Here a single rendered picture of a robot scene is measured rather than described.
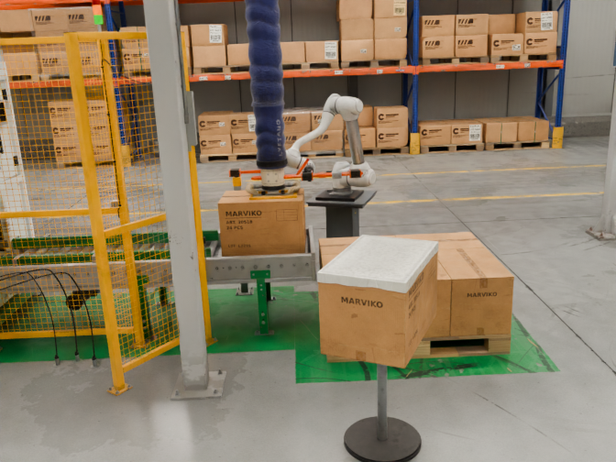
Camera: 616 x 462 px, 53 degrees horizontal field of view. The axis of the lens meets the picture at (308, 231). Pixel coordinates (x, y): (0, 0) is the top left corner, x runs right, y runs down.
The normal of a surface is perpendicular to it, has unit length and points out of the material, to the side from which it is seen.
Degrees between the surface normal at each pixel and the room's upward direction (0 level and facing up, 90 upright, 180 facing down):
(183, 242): 90
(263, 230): 90
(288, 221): 90
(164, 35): 90
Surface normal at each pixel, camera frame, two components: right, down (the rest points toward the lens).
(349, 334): -0.41, 0.27
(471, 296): 0.03, 0.28
